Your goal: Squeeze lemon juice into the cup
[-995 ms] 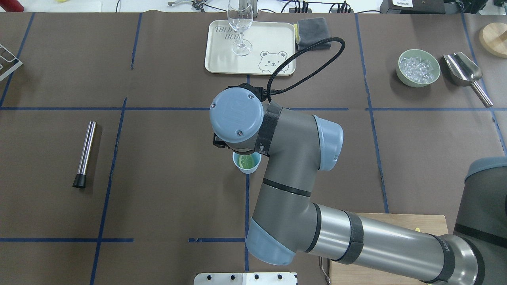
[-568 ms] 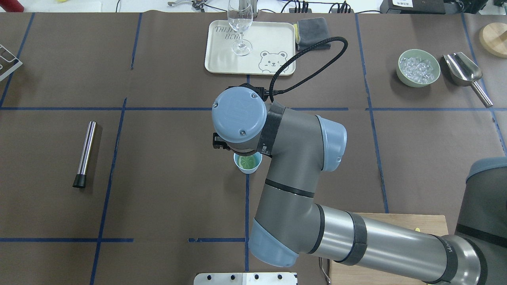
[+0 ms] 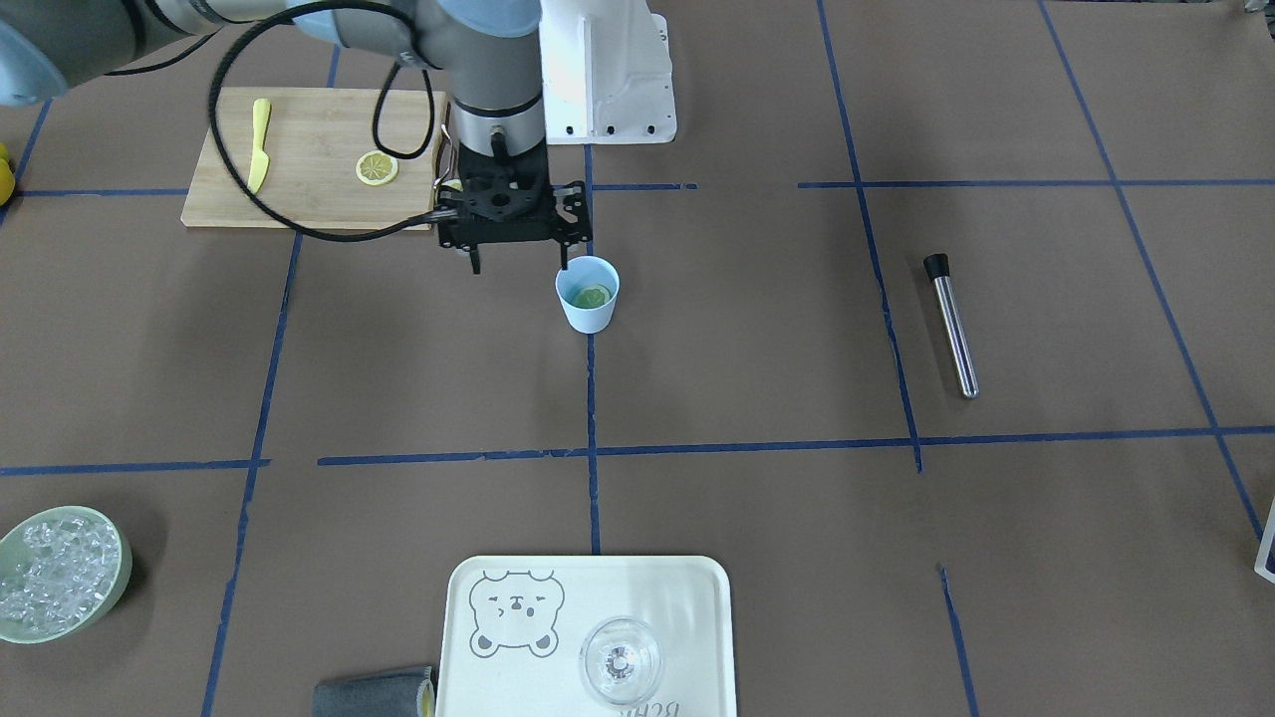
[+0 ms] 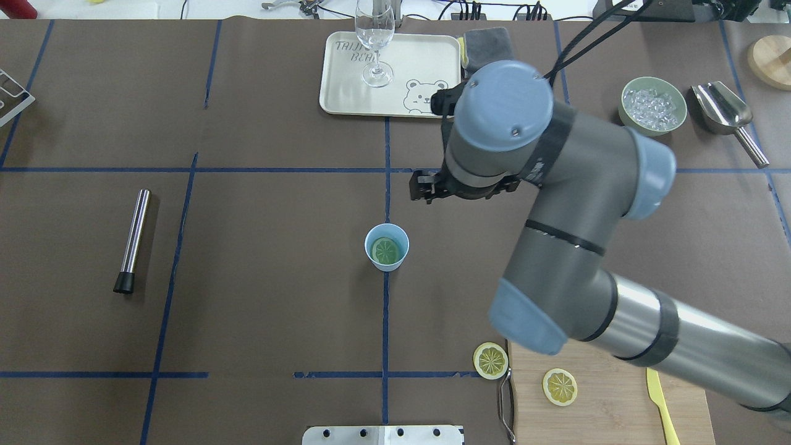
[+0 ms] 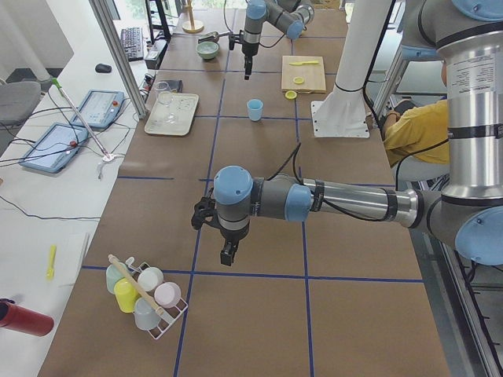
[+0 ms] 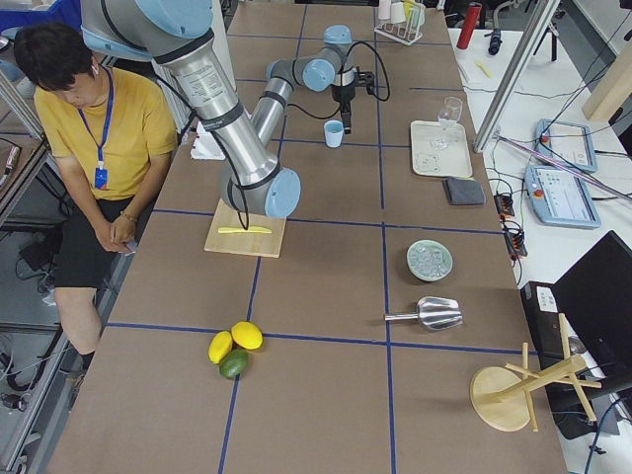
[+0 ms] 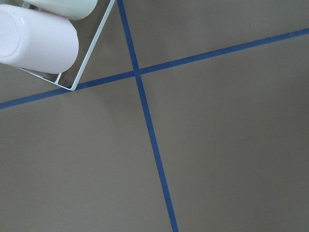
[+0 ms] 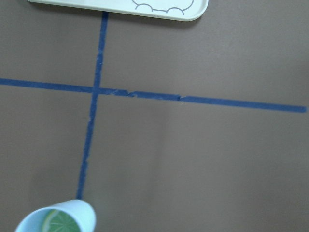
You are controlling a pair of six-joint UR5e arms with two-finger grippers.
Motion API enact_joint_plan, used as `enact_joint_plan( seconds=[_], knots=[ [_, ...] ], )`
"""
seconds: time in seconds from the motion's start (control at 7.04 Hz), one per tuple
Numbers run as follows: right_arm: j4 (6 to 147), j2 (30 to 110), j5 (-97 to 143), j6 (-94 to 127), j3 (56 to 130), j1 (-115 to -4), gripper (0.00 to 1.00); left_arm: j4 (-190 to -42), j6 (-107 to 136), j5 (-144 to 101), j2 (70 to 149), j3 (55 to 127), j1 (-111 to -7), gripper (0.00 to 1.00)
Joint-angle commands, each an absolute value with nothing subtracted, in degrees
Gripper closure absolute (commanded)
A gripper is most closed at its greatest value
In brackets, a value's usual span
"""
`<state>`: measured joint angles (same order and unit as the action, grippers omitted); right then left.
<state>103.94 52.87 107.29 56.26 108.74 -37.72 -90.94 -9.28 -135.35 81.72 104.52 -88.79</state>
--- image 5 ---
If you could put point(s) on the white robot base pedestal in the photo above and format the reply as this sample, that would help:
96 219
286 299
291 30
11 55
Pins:
342 113

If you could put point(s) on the yellow lemon slice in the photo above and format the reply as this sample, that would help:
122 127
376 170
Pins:
299 80

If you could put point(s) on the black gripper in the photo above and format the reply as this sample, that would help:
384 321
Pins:
232 235
248 51

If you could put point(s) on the yellow plastic knife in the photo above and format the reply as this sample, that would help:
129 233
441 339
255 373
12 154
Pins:
303 63

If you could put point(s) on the black computer mouse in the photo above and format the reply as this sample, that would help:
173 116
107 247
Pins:
103 68

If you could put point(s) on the black keyboard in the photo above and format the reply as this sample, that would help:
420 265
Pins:
131 39

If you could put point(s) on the far teach pendant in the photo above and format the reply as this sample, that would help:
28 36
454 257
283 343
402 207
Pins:
101 107

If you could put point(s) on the teach pendant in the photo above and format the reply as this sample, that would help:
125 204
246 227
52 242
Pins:
101 107
55 148

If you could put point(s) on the wooden cutting board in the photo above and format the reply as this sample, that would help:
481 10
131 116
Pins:
314 75

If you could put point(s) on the mint green cup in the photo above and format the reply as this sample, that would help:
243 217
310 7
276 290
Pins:
112 276

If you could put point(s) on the pink green rod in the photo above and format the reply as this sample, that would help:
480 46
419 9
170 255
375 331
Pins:
107 156

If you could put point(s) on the pale blue cup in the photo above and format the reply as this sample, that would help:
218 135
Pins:
144 315

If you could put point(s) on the clear wine glass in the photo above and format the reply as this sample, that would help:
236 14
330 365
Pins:
164 96

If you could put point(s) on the white cup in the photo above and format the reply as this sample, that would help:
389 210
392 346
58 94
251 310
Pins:
150 278

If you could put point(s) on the yellow plastic spoon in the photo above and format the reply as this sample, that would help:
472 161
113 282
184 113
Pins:
51 260

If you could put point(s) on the yellow lemon half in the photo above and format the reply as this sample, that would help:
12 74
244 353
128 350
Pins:
291 95

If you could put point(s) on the wooden mug tree stand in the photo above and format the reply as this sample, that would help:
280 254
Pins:
191 26

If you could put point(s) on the cream bear tray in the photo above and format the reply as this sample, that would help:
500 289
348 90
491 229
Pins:
183 106

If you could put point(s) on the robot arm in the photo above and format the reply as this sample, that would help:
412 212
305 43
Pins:
289 17
466 126

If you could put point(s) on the green bowl of ice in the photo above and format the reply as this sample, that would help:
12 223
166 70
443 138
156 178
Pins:
207 50

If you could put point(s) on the yellow cup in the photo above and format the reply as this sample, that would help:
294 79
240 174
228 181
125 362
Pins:
126 295

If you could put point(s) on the person in yellow shirt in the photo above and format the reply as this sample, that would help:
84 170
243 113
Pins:
421 131

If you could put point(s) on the metal ice scoop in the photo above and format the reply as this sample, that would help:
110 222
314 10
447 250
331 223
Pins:
213 36

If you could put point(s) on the near teach pendant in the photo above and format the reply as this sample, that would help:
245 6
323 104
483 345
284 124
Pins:
55 148

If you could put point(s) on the aluminium frame post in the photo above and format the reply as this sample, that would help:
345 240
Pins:
105 22

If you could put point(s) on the white wire cup rack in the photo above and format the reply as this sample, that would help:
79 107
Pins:
170 315

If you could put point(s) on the red bottle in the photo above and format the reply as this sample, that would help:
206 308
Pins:
18 318

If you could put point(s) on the pink cup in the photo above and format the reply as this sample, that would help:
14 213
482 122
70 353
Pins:
168 294

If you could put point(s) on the wooden stick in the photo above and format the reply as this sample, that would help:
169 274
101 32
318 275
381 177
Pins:
124 271

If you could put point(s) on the light blue plastic cup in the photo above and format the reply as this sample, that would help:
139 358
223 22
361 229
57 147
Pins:
255 109

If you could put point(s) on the white paper sheets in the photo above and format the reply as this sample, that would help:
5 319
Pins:
69 258

